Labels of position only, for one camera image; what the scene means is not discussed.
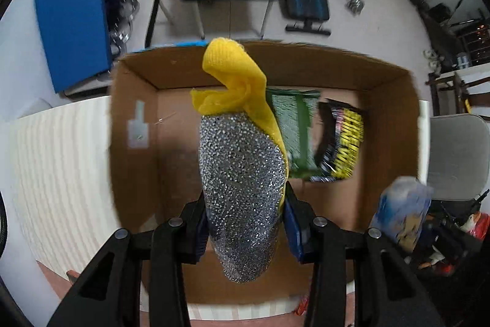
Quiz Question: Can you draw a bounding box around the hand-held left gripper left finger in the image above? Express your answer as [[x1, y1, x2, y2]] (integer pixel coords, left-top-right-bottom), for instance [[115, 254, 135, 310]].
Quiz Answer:
[[47, 193, 210, 327]]

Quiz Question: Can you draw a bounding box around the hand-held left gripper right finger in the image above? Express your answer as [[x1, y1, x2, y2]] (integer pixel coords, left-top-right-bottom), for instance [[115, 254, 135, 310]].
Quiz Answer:
[[282, 182, 447, 327]]

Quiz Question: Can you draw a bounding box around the yellow silver scrub sponge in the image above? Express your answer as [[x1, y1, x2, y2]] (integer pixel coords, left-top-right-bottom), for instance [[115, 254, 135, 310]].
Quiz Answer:
[[190, 37, 289, 284]]

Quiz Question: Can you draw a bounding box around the cardboard box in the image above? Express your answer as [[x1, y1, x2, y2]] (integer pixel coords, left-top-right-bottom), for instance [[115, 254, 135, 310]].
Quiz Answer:
[[109, 40, 422, 306]]

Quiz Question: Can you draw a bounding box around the black yellow packet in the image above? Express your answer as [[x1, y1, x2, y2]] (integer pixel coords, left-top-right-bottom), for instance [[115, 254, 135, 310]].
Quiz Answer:
[[311, 99, 366, 183]]

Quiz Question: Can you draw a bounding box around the green scouring pad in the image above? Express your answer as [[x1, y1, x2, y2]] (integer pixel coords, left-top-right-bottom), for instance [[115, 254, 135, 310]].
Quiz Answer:
[[267, 87, 322, 180]]

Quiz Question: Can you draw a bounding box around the blue plastic bag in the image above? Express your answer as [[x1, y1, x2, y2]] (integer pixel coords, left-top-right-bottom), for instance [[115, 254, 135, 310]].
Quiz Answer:
[[369, 176, 435, 255]]

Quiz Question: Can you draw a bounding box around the white striped mat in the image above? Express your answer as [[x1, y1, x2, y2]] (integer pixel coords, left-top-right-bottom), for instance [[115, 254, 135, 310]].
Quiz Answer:
[[0, 95, 119, 274]]

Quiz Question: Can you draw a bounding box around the grey chair seat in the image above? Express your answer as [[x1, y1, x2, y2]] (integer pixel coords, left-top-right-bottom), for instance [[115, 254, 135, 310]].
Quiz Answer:
[[426, 114, 490, 202]]

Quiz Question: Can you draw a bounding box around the red bag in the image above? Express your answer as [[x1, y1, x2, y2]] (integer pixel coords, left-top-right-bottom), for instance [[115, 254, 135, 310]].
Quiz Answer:
[[461, 213, 490, 239]]

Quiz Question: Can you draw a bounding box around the blue folder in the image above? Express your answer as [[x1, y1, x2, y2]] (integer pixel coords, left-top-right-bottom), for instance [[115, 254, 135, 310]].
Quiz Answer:
[[34, 0, 114, 94]]

